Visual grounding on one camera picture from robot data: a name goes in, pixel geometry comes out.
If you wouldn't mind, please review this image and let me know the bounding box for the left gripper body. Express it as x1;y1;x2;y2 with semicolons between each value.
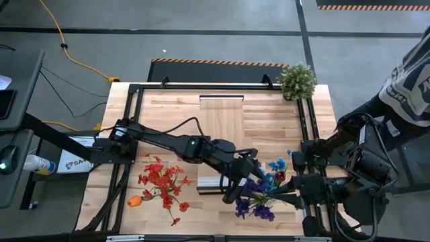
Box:
214;144;260;204

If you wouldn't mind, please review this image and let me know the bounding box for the short yellow cable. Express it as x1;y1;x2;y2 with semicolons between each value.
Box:
42;120;102;132

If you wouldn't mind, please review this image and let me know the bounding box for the black tablet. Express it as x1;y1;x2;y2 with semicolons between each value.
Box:
0;89;17;120

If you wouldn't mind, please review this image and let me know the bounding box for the black mat striped edge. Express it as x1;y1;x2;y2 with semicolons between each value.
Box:
315;0;430;11
146;57;290;83

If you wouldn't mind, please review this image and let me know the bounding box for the red poppy flower bunch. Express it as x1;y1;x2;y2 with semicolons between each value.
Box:
157;166;192;227
137;153;169;202

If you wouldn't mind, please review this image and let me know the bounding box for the black table frame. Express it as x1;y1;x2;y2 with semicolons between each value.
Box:
72;73;363;242

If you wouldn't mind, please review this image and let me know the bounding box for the purple flower bunch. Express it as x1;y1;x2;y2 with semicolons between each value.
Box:
234;177;286;223

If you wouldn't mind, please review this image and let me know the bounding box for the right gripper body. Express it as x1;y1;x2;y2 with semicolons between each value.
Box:
292;151;325;236

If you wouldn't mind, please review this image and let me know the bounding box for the orange tulip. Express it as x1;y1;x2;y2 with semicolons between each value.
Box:
126;194;161;208

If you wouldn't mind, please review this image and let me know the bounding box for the grey desk top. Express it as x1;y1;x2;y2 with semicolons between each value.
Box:
0;49;46;132

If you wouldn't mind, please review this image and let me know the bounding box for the long yellow cable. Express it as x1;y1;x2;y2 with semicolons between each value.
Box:
38;0;120;84

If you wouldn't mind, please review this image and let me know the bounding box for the blue flower bunch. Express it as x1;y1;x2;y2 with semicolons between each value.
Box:
258;149;293;189

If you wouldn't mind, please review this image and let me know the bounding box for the potted green plant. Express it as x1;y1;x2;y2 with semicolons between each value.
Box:
277;62;318;102

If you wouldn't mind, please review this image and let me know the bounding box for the white printed box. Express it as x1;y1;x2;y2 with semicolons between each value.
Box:
56;136;97;175

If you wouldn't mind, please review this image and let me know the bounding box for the black slanted support beam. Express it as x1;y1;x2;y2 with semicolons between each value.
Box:
19;112;98;162

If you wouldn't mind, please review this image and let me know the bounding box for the grey metal desk frame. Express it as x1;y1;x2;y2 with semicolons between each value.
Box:
391;132;430;196

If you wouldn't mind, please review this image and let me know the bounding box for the person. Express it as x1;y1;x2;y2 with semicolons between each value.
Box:
335;25;430;152

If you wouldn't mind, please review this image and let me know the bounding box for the white plastic bottle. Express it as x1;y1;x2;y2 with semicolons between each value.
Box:
23;154;56;176

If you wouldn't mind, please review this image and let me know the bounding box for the grey desk shelf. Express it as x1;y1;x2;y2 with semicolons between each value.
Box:
0;129;34;209

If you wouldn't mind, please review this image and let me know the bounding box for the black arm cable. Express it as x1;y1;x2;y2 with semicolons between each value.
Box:
144;116;206;136

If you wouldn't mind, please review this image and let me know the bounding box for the black computer mouse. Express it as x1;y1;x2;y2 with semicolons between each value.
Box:
0;145;19;175

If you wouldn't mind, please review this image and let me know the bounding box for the black floor cable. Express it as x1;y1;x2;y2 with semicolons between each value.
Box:
40;65;109;98
38;70;108;119

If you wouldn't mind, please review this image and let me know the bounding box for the wooden board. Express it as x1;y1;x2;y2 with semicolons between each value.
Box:
197;93;246;196

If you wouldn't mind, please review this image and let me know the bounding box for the black desk leg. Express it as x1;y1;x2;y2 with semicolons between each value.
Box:
19;137;44;211

